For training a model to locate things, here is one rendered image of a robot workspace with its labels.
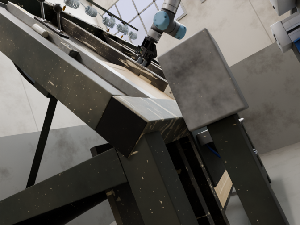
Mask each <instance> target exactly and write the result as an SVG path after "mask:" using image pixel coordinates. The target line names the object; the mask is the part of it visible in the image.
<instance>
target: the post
mask: <svg viewBox="0 0 300 225"><path fill-rule="evenodd" d="M207 129H208V131H209V133H210V136H211V138H212V140H213V142H214V144H215V147H216V149H217V151H218V153H219V155H220V158H221V159H222V162H223V164H224V166H225V168H226V170H227V173H228V175H229V177H230V179H231V181H232V183H233V186H234V188H235V190H236V192H237V195H238V197H239V199H240V201H241V203H242V206H243V208H244V210H245V212H246V214H247V216H248V218H249V220H250V223H251V225H290V224H289V222H288V220H287V218H286V216H285V214H284V212H283V210H282V208H281V206H280V204H279V202H278V200H277V197H276V195H275V193H274V191H273V189H272V187H271V185H270V183H269V181H268V179H267V177H266V175H265V173H264V171H263V169H262V167H261V165H260V163H259V160H258V158H257V156H256V154H255V152H254V150H253V148H252V146H251V144H250V142H249V140H248V138H247V136H246V134H245V132H244V130H243V128H242V125H241V123H240V121H239V119H238V117H237V115H236V114H234V115H231V116H228V117H226V118H223V119H221V120H219V121H216V122H214V123H212V124H209V125H207Z"/></svg>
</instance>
